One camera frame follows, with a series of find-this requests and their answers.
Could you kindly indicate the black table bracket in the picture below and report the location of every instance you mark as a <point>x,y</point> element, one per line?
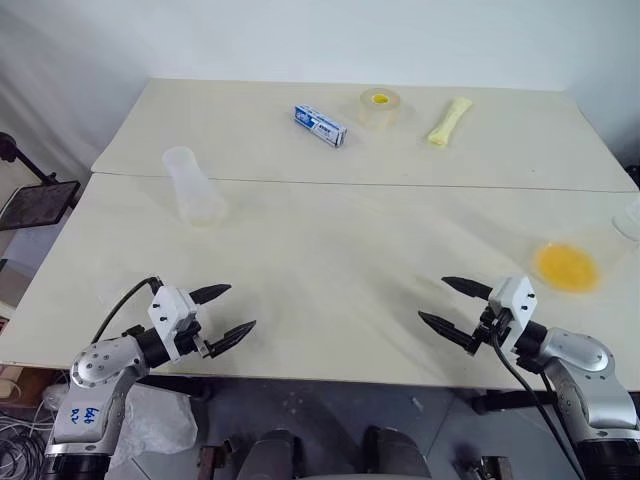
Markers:
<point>510,401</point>

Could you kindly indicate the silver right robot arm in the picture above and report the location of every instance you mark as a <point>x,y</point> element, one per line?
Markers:
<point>585,360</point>

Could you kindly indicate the clear plastic cup lying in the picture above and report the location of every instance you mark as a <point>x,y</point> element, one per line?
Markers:
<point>192,187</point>

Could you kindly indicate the clear tape roll yellow core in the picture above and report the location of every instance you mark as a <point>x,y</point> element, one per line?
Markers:
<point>380,107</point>

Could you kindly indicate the brown cardboard box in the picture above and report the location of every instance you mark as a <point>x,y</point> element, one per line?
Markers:
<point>10,382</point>

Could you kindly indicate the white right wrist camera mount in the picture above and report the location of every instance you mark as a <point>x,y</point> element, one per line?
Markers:
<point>517,300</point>

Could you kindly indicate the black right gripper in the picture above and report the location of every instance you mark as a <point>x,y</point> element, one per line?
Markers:
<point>490,327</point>

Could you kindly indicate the pale yellow wrapped packet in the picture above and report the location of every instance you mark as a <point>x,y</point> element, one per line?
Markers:
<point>450,122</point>

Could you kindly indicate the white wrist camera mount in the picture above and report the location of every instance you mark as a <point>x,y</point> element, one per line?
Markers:
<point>167,310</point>
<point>517,300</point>

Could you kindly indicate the black tablet screen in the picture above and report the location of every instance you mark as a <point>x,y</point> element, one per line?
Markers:
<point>37,202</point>

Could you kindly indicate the crumpled clear plastic bag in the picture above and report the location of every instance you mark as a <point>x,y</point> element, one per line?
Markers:
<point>157,420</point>

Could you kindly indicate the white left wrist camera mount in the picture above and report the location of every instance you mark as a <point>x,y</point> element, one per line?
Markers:
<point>167,310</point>

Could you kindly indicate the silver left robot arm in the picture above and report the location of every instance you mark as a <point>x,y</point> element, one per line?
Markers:
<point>100,365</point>

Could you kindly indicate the blue and white box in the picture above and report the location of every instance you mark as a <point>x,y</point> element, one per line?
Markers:
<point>320,126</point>

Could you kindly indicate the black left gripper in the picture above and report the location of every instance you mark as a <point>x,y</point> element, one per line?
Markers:
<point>190,342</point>

